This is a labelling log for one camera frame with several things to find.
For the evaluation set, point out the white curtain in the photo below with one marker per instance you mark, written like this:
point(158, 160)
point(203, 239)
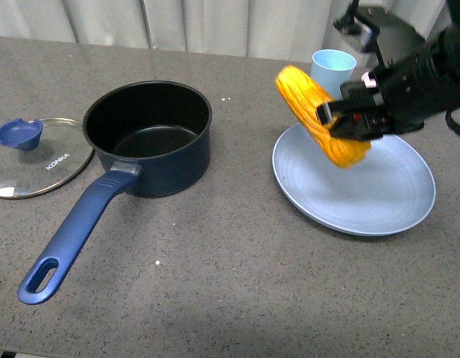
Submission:
point(280, 30)

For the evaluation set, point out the light blue cup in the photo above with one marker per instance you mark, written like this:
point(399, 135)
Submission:
point(331, 68)

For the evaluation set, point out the light blue plate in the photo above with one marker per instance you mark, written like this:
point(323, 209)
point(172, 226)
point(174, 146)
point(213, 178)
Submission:
point(390, 191)

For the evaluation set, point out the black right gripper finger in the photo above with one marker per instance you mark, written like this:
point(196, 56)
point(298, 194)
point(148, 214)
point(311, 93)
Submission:
point(355, 109)
point(360, 126)

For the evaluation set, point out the yellow corn cob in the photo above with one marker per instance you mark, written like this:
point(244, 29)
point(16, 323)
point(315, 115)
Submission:
point(303, 95)

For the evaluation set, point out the glass lid blue knob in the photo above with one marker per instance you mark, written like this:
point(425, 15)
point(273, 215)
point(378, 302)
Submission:
point(40, 155)

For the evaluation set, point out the dark blue saucepan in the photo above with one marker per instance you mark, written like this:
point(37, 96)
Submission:
point(152, 138)

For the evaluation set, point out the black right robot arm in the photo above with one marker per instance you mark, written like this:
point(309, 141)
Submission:
point(457, 48)

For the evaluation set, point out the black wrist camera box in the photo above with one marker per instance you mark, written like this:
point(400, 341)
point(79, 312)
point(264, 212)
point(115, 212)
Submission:
point(375, 30)

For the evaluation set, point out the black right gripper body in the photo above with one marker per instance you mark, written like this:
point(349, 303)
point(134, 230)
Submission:
point(413, 89)

